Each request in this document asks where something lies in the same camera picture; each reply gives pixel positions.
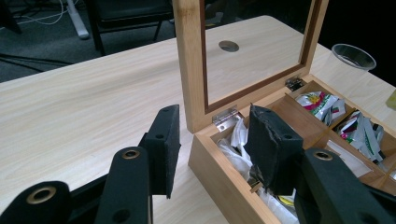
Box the white red green packets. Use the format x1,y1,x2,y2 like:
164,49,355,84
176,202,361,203
295,91,347,125

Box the clear plastic cup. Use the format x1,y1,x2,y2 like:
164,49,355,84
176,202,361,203
323,43,377,94

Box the white green striped packets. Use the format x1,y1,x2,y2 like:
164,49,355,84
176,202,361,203
339,111,387,164

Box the flat white packet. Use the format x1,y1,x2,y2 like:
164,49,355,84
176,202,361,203
325,139,373,178

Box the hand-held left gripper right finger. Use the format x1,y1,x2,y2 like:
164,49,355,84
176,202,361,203
244,105,304,196

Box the white post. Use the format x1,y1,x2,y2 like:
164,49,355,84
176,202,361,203
66,0,91,40

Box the dark furniture leg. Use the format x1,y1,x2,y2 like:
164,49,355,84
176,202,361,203
0,0,22,35

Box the wooden box with window lid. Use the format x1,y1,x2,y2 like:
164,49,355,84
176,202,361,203
172,0,396,224

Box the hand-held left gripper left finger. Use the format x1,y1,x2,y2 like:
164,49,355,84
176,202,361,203
138,104,182,199

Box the black cable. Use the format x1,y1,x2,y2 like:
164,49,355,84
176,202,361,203
0,52,74,67

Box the black chair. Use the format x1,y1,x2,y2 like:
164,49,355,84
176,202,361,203
85,0,176,57

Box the pile of white packets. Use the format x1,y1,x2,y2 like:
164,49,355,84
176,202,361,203
217,118,300,224

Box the white cable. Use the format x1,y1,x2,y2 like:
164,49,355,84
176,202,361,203
17,0,69,26

